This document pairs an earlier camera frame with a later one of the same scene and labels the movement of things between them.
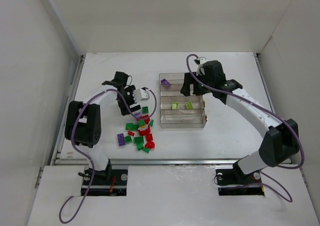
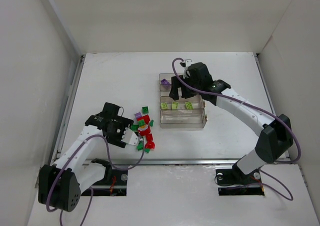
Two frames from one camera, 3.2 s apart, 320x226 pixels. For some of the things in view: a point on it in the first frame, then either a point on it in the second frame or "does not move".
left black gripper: x=127 y=103 to x=118 y=135
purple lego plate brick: x=165 y=81 does not move
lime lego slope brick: x=175 y=105 does not move
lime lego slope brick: x=189 y=105 does not move
